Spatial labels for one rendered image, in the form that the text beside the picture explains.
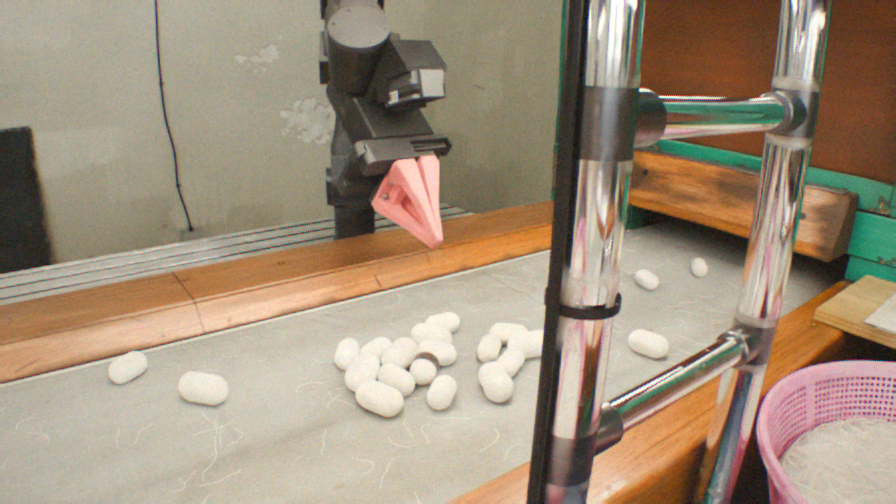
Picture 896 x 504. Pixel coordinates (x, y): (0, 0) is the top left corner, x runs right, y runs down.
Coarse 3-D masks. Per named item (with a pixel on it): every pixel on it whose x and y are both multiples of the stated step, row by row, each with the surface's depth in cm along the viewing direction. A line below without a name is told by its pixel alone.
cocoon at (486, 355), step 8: (488, 336) 49; (496, 336) 50; (480, 344) 48; (488, 344) 48; (496, 344) 49; (480, 352) 48; (488, 352) 48; (496, 352) 48; (480, 360) 48; (488, 360) 48
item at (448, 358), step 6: (426, 342) 48; (432, 342) 48; (438, 342) 48; (444, 342) 48; (420, 348) 48; (426, 348) 48; (432, 348) 48; (438, 348) 47; (444, 348) 47; (450, 348) 47; (438, 354) 47; (444, 354) 47; (450, 354) 47; (456, 354) 48; (444, 360) 47; (450, 360) 47
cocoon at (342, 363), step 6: (342, 342) 48; (348, 342) 48; (354, 342) 48; (342, 348) 47; (348, 348) 47; (354, 348) 47; (336, 354) 46; (342, 354) 46; (348, 354) 46; (354, 354) 46; (336, 360) 46; (342, 360) 46; (348, 360) 46; (342, 366) 46; (348, 366) 46
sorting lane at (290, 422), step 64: (640, 256) 74; (704, 256) 75; (320, 320) 55; (384, 320) 56; (512, 320) 56; (640, 320) 57; (704, 320) 57; (64, 384) 43; (128, 384) 43; (256, 384) 44; (320, 384) 45; (0, 448) 35; (64, 448) 35; (128, 448) 36; (192, 448) 37; (256, 448) 37; (320, 448) 37; (384, 448) 38; (448, 448) 38; (512, 448) 38
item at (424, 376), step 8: (432, 352) 46; (416, 360) 45; (424, 360) 45; (416, 368) 44; (424, 368) 44; (432, 368) 45; (416, 376) 44; (424, 376) 44; (432, 376) 45; (424, 384) 45
